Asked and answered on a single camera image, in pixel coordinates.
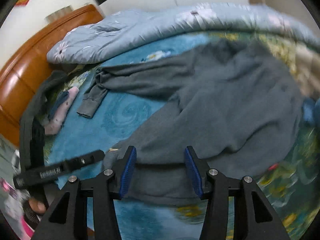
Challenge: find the grey knit sweater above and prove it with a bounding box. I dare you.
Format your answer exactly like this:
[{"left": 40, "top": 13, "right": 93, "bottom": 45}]
[{"left": 77, "top": 39, "right": 303, "bottom": 205}]

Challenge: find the person's left hand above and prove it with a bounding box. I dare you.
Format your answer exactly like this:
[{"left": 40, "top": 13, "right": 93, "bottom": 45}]
[{"left": 28, "top": 198, "right": 47, "bottom": 214}]

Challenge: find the pink folded garment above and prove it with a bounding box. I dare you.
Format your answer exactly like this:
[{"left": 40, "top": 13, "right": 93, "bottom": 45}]
[{"left": 44, "top": 86, "right": 79, "bottom": 135}]

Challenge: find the dark grey garment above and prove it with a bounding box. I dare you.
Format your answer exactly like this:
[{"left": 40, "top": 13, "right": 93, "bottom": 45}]
[{"left": 20, "top": 70, "right": 67, "bottom": 172}]

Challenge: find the small dark blue garment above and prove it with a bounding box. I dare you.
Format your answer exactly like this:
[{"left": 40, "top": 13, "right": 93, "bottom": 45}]
[{"left": 48, "top": 91, "right": 69, "bottom": 121}]

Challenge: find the teal floral bed blanket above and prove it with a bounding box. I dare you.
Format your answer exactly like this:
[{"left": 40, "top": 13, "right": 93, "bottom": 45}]
[{"left": 44, "top": 31, "right": 319, "bottom": 239}]

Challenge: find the orange wooden headboard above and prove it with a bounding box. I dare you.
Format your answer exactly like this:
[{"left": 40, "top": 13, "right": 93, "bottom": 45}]
[{"left": 0, "top": 4, "right": 103, "bottom": 147}]

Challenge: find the blue folded garment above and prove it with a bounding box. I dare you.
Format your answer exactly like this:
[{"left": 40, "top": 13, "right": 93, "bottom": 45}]
[{"left": 303, "top": 98, "right": 320, "bottom": 128}]

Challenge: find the light blue floral duvet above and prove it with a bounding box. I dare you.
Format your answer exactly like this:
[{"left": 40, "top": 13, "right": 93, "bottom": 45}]
[{"left": 47, "top": 3, "right": 319, "bottom": 64}]

